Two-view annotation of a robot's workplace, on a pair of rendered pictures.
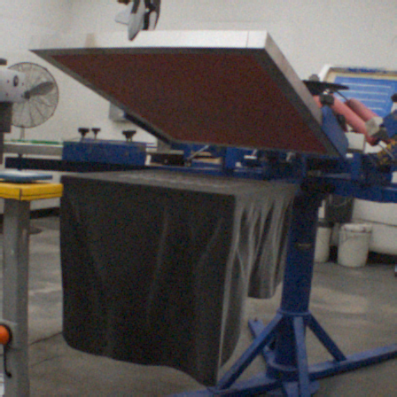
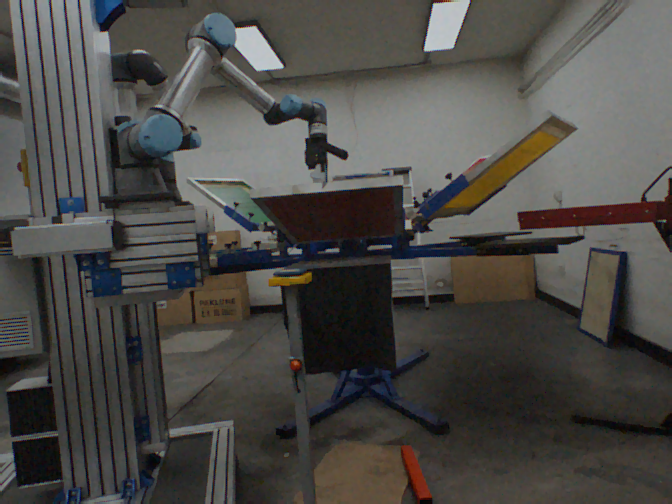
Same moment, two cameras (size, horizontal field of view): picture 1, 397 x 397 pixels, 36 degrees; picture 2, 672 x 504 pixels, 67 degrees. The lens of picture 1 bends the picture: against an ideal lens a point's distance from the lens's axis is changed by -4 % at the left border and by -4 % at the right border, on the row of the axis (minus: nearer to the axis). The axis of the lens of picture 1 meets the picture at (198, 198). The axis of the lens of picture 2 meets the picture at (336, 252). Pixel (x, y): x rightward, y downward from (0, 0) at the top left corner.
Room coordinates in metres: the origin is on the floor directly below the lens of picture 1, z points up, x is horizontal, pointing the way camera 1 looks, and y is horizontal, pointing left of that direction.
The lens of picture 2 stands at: (-0.49, 0.75, 1.12)
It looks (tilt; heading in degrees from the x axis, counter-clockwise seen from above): 3 degrees down; 341
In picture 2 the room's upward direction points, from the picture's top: 5 degrees counter-clockwise
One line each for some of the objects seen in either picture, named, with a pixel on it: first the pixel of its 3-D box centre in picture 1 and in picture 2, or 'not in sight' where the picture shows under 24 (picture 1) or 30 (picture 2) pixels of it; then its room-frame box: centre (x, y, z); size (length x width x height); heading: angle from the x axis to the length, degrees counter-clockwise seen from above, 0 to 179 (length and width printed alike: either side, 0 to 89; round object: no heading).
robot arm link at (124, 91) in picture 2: not in sight; (127, 118); (1.85, 0.85, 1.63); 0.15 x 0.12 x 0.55; 58
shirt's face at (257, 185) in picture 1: (187, 180); (339, 262); (1.61, 0.03, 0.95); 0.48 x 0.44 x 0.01; 155
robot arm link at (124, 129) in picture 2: not in sight; (138, 144); (1.28, 0.80, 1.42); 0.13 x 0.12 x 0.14; 24
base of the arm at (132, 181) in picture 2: not in sight; (141, 180); (1.29, 0.80, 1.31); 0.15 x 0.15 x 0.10
